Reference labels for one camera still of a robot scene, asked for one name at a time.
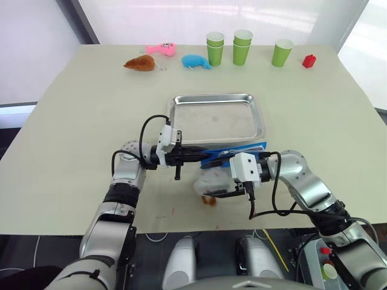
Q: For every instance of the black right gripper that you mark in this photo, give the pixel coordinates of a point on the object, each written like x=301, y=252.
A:
x=240, y=185

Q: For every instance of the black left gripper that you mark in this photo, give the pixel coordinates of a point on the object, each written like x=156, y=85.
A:
x=178, y=155

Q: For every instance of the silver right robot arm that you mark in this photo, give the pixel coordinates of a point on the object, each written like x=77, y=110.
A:
x=305, y=181

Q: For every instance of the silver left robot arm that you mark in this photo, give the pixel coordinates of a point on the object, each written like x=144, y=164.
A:
x=106, y=235

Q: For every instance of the rectangular metal tray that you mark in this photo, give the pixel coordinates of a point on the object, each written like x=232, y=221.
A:
x=217, y=121

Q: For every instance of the small brown object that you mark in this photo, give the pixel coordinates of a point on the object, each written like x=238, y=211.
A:
x=209, y=201

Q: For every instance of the white crumpled plastic bag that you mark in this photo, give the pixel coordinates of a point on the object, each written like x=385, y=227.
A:
x=211, y=179

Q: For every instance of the grey rounded shell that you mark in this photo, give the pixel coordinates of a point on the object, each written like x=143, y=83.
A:
x=257, y=259

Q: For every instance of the blue plush toy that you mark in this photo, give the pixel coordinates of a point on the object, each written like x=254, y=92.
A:
x=193, y=61

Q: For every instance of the grey curved panel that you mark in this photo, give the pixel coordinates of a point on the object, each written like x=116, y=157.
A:
x=248, y=285

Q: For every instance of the green paper cup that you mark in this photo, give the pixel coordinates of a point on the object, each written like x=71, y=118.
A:
x=241, y=56
x=215, y=38
x=215, y=57
x=329, y=271
x=281, y=54
x=243, y=37

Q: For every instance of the brown drumstick plush toy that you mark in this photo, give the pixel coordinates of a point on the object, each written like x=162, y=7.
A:
x=142, y=62

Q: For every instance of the pink plush toy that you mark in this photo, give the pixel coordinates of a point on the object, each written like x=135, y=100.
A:
x=164, y=49

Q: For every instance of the clear plastic bin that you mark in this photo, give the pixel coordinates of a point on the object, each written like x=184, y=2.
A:
x=313, y=262

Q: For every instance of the small red capped item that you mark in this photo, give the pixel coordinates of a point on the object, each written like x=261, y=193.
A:
x=324, y=250

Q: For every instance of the red toy brick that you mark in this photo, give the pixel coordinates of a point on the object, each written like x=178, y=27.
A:
x=308, y=61

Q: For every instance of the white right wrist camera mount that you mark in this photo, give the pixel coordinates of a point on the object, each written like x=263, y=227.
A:
x=245, y=167

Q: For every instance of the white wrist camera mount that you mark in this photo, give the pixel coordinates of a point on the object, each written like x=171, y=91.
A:
x=245, y=167
x=164, y=136

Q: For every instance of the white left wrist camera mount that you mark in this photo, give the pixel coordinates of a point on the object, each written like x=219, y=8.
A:
x=164, y=136

